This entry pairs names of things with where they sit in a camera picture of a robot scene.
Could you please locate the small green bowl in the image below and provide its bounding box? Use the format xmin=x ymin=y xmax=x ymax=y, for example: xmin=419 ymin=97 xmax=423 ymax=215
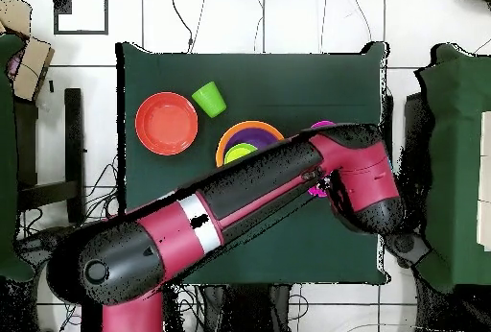
xmin=222 ymin=142 xmax=259 ymax=165

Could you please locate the large orange bowl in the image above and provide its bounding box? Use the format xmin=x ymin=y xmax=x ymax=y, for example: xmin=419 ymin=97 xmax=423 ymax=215
xmin=215 ymin=120 xmax=286 ymax=168

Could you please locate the purple bowl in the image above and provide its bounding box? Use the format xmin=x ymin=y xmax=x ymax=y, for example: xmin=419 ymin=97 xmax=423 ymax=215
xmin=223 ymin=128 xmax=280 ymax=153

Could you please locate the large pink bowl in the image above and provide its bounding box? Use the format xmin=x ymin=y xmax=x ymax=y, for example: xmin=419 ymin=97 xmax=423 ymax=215
xmin=306 ymin=119 xmax=338 ymax=199

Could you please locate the green cup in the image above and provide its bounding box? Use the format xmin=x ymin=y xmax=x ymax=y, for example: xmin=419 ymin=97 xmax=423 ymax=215
xmin=190 ymin=81 xmax=228 ymax=119

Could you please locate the wide red-orange bowl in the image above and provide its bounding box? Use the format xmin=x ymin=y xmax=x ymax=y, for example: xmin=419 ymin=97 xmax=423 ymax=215
xmin=134 ymin=91 xmax=199 ymax=156

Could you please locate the dark green tablecloth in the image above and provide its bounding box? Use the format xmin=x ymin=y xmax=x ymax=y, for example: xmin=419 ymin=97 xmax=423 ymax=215
xmin=115 ymin=41 xmax=389 ymax=287

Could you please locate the black stand base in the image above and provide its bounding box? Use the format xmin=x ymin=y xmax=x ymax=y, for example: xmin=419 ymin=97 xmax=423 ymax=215
xmin=14 ymin=225 xmax=58 ymax=268
xmin=386 ymin=227 xmax=431 ymax=270

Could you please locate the green cloth covered table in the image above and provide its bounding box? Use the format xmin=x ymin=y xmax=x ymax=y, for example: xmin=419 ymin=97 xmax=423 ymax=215
xmin=0 ymin=33 xmax=36 ymax=284
xmin=414 ymin=42 xmax=491 ymax=296

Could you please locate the cardboard box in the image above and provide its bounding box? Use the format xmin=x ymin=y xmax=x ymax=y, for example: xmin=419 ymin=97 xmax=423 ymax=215
xmin=11 ymin=36 xmax=56 ymax=102
xmin=0 ymin=0 xmax=33 ymax=38

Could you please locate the white box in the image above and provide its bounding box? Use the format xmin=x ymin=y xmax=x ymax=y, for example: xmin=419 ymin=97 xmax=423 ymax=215
xmin=476 ymin=110 xmax=491 ymax=252

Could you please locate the black cable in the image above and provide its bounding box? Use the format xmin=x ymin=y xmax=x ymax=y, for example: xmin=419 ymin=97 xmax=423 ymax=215
xmin=167 ymin=0 xmax=194 ymax=54

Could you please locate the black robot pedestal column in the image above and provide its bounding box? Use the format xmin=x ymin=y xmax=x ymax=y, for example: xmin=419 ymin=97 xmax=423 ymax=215
xmin=164 ymin=283 xmax=292 ymax=332

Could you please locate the black chair frame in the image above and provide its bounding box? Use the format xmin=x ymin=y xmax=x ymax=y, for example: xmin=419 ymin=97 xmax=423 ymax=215
xmin=13 ymin=86 xmax=86 ymax=225

